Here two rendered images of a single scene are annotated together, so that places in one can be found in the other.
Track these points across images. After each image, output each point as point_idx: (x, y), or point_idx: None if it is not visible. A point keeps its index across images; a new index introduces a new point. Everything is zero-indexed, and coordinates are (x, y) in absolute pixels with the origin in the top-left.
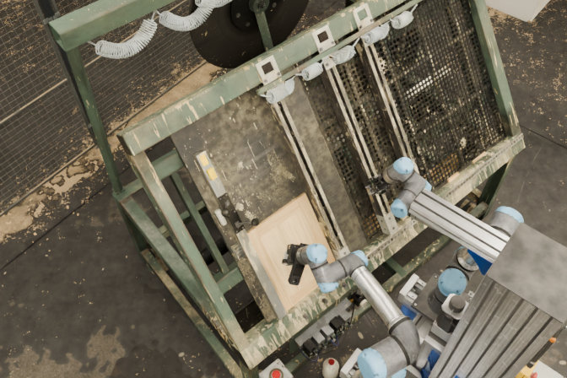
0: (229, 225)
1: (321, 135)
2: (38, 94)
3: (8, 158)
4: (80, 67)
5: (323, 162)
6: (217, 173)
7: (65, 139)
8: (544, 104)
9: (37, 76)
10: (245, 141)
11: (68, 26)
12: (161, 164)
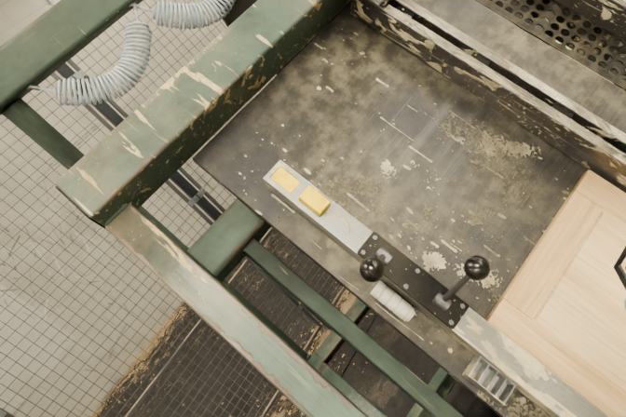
0: (428, 315)
1: (546, 47)
2: (267, 303)
3: (249, 381)
4: (56, 142)
5: (590, 93)
6: (339, 203)
7: (295, 336)
8: None
9: (265, 288)
10: (374, 117)
11: None
12: (209, 232)
